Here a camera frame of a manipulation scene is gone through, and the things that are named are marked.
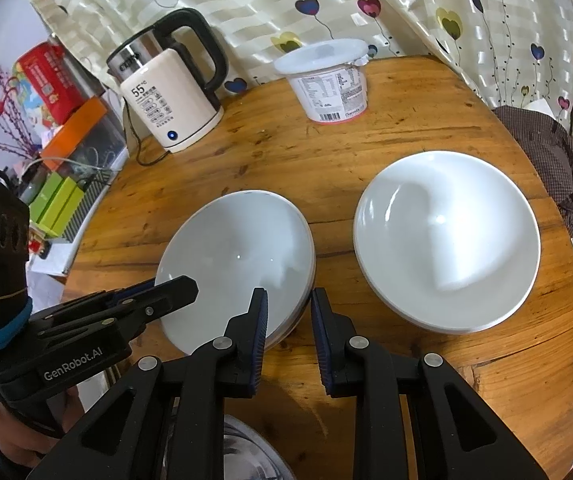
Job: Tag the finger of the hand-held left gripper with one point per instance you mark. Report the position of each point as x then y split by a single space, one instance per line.
166 295
126 291

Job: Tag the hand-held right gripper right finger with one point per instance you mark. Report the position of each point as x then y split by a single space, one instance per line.
324 345

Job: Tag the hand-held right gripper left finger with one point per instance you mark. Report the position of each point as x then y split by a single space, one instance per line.
259 340

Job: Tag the white bowl blue stripe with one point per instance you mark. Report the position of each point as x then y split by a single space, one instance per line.
236 260
416 220

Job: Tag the stainless steel bowl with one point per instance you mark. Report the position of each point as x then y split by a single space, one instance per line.
251 455

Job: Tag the person's left hand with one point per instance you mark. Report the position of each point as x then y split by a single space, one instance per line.
16 440

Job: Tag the chevron patterned box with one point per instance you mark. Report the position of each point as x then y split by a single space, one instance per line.
94 200

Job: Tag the green flat box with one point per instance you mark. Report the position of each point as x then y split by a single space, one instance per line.
46 200
69 207

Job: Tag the orange-lid clear storage box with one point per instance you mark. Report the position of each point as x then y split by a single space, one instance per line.
74 127

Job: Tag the cream electric kettle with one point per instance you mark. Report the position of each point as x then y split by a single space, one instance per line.
166 105

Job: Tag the purple twig branches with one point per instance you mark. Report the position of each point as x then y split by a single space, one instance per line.
11 125

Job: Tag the cartoon printed box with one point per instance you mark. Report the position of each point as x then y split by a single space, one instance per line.
31 110

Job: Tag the red printed box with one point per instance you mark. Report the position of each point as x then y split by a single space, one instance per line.
46 80

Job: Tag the white plastic tub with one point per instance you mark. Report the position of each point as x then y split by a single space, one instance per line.
326 90

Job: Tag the brown checked cloth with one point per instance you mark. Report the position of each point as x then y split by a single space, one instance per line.
541 150

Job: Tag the heart print curtain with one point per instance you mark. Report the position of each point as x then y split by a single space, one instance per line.
416 0

